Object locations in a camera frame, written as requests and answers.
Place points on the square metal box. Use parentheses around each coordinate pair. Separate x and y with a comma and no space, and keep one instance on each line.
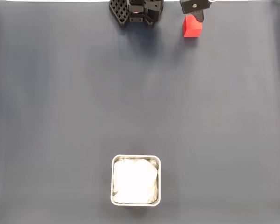
(135,205)

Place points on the red cube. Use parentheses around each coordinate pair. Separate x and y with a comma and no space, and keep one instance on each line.
(191,30)

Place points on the dark grey mat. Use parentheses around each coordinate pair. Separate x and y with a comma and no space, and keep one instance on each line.
(60,105)

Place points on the white cloth padding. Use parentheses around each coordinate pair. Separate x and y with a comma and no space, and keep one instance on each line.
(135,182)

